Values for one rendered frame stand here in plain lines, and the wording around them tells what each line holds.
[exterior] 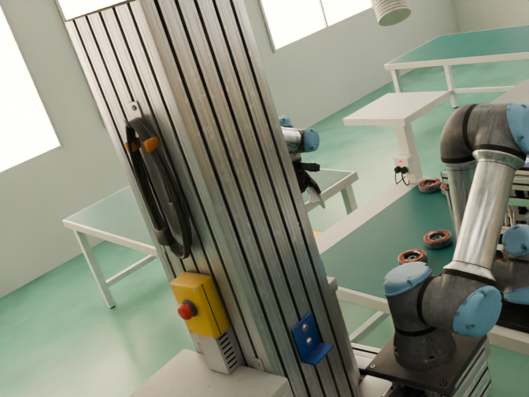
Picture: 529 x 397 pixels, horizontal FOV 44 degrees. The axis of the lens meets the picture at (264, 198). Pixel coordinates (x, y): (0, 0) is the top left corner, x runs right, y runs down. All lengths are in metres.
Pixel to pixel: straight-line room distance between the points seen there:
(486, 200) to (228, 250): 0.59
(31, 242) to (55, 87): 1.38
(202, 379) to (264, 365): 0.15
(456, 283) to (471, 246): 0.09
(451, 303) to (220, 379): 0.53
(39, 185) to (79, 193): 0.37
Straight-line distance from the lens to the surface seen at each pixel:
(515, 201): 2.36
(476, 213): 1.52
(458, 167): 1.67
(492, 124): 1.56
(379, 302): 2.48
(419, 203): 3.16
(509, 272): 1.73
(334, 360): 1.60
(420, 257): 2.62
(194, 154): 1.22
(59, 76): 6.16
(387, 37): 8.83
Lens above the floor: 2.04
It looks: 20 degrees down
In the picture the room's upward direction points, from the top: 18 degrees counter-clockwise
